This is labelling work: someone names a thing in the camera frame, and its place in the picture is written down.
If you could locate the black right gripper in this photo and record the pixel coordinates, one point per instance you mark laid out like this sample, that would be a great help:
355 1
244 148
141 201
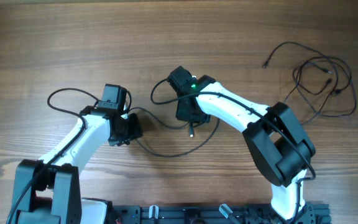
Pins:
181 114

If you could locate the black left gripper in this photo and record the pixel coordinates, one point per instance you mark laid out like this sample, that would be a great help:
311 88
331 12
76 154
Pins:
135 132

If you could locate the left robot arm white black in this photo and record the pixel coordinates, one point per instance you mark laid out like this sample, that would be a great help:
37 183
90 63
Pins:
47 190

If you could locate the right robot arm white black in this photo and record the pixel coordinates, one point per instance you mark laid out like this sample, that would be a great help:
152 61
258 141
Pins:
277 142

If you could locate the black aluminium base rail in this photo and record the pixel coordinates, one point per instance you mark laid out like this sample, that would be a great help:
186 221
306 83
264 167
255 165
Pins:
246 214

